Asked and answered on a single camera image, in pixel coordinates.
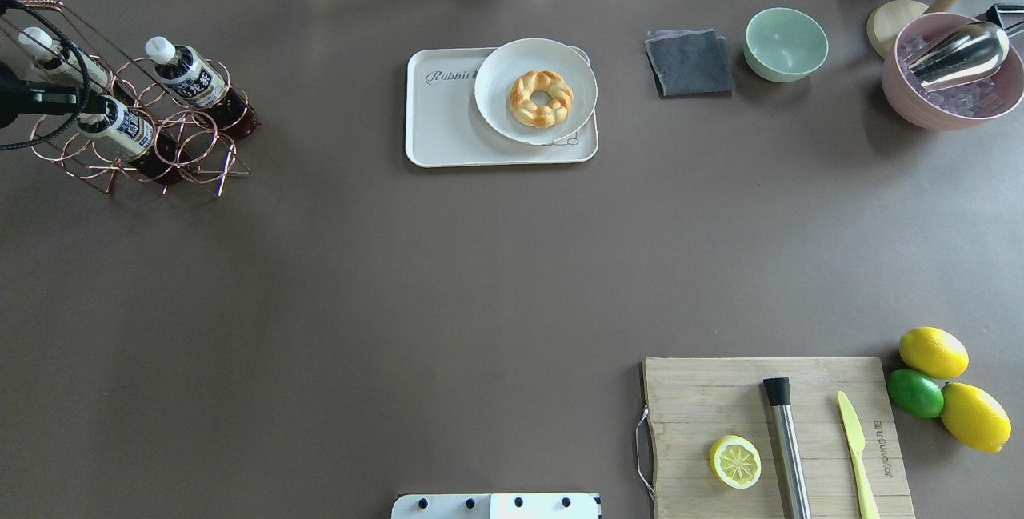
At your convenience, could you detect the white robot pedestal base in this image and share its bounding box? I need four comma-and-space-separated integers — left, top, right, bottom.
390, 491, 602, 518

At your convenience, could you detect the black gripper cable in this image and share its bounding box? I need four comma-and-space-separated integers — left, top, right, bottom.
0, 0, 93, 152

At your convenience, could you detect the middle tea bottle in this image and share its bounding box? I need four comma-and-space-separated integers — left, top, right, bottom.
144, 37, 258, 141

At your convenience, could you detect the cream serving tray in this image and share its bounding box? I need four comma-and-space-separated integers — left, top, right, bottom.
406, 46, 599, 168

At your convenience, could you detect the pink bowl with ice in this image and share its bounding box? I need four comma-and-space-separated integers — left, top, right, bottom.
882, 13, 1023, 130

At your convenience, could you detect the yellow plastic knife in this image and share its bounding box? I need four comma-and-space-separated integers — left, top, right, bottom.
835, 391, 881, 519

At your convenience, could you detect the white plate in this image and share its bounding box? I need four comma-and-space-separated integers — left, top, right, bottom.
474, 38, 598, 145

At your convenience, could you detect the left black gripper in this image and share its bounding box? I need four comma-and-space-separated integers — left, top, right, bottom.
1, 63, 82, 128

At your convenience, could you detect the outer tea bottle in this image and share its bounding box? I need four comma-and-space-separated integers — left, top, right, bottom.
18, 26, 133, 105

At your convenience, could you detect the braided ring pastry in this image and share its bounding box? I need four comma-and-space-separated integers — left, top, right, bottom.
508, 70, 574, 129

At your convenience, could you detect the green lime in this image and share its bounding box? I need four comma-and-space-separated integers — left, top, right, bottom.
886, 367, 945, 418

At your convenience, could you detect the bamboo cutting board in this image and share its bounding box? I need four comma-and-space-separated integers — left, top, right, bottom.
642, 357, 915, 518

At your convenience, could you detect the steel ice scoop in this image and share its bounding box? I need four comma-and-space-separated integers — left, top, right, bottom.
895, 12, 1022, 100

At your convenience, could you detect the yellow lemon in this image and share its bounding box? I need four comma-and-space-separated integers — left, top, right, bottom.
898, 326, 970, 380
940, 383, 1012, 453

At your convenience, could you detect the green ceramic bowl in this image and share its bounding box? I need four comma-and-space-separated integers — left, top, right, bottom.
743, 6, 830, 84

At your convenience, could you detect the upper yellow lemon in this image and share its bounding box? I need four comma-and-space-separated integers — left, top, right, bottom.
898, 326, 970, 380

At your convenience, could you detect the tea bottle white cap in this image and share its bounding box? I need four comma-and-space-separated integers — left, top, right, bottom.
77, 95, 183, 186

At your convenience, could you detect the copper wire bottle rack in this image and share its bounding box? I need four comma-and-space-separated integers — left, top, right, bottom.
2, 0, 260, 198

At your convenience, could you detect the grey folded cloth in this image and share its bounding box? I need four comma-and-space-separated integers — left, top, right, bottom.
644, 30, 734, 98

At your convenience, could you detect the steel muddler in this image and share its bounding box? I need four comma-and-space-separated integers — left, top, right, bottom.
763, 377, 813, 518

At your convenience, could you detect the half lemon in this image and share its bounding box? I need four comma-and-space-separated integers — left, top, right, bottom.
707, 434, 763, 489

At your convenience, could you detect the lower yellow lemon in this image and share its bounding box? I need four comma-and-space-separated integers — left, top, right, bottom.
940, 383, 1012, 453

